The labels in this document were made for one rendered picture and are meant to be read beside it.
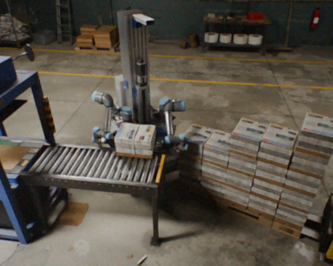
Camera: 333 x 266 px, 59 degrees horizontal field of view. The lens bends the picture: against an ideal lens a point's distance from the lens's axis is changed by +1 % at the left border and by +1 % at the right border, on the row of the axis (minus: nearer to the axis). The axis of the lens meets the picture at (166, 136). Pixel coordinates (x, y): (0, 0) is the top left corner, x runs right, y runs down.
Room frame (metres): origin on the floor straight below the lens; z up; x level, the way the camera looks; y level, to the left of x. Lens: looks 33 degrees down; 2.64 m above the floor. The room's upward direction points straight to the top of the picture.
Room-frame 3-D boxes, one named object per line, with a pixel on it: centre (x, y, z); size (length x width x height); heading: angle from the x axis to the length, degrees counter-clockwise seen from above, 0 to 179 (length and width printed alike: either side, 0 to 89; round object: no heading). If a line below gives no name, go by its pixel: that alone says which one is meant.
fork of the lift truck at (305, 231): (2.23, -1.17, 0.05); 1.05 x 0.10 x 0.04; 61
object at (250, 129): (2.53, -0.86, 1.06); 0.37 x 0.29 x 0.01; 151
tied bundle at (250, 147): (2.54, -0.86, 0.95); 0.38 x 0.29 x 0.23; 151
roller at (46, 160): (2.38, 1.22, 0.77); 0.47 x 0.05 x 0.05; 172
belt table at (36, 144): (2.45, 1.71, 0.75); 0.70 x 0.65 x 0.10; 82
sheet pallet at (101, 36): (8.94, 2.04, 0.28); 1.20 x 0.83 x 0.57; 82
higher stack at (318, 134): (2.25, -1.38, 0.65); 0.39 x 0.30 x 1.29; 151
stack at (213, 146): (2.60, -0.75, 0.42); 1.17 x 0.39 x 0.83; 61
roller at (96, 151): (2.32, 0.77, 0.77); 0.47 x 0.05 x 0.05; 172
